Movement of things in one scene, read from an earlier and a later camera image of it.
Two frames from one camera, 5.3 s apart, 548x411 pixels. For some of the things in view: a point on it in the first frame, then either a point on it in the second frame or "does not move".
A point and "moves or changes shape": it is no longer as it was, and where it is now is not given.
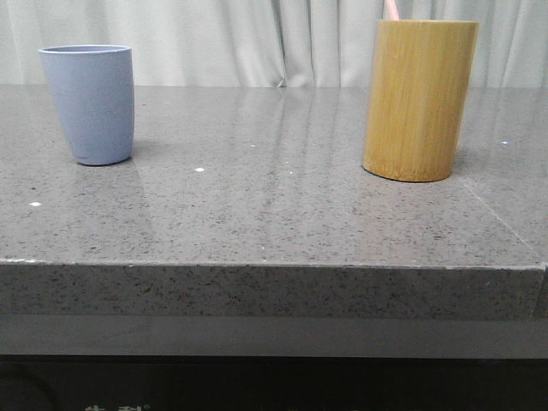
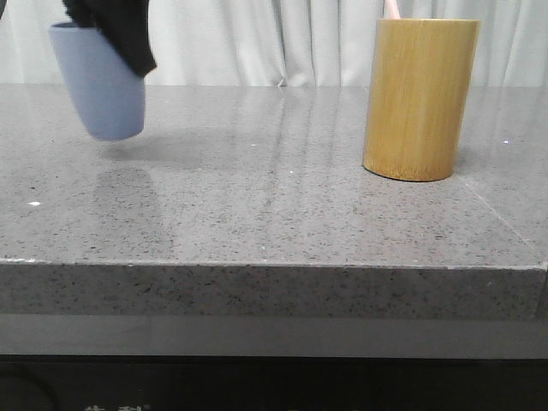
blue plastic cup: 94,85 moves or changes shape
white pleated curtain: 265,43 does not move
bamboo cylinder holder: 419,85 does not move
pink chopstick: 392,9 does not move
